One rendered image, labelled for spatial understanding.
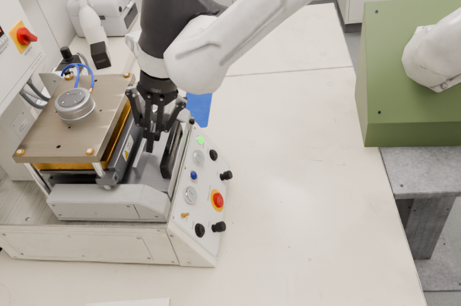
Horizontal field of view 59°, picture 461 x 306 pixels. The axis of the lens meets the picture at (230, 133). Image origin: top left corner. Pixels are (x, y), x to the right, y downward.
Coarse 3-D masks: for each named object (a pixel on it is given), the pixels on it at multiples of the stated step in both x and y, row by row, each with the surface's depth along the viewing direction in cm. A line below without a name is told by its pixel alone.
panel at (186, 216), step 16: (192, 128) 108; (192, 144) 105; (208, 144) 112; (192, 160) 103; (208, 160) 110; (224, 160) 118; (208, 176) 107; (176, 192) 93; (208, 192) 104; (224, 192) 112; (176, 208) 91; (192, 208) 96; (208, 208) 102; (176, 224) 89; (192, 224) 94; (208, 224) 100; (208, 240) 97
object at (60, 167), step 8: (128, 104) 97; (128, 112) 95; (120, 120) 93; (120, 128) 91; (112, 136) 89; (120, 136) 90; (112, 144) 87; (104, 152) 86; (112, 152) 86; (104, 160) 84; (40, 168) 88; (48, 168) 88; (56, 168) 87; (64, 168) 87; (72, 168) 87; (80, 168) 86; (88, 168) 86; (104, 168) 86
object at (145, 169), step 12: (168, 132) 101; (144, 144) 94; (156, 144) 99; (180, 144) 98; (132, 156) 97; (144, 156) 93; (156, 156) 96; (180, 156) 98; (132, 168) 94; (144, 168) 93; (156, 168) 93; (132, 180) 91; (144, 180) 91; (156, 180) 90; (168, 180) 90; (168, 192) 88
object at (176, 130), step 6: (174, 126) 97; (180, 126) 98; (174, 132) 95; (180, 132) 99; (168, 138) 94; (174, 138) 94; (168, 144) 92; (174, 144) 93; (168, 150) 91; (174, 150) 93; (168, 156) 90; (162, 162) 89; (168, 162) 89; (162, 168) 88; (168, 168) 88; (162, 174) 89; (168, 174) 89
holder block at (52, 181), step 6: (138, 138) 101; (132, 150) 98; (126, 168) 94; (78, 174) 91; (84, 174) 91; (48, 180) 91; (54, 180) 91; (60, 180) 91; (66, 180) 91; (72, 180) 90; (78, 180) 90; (84, 180) 90; (90, 180) 90
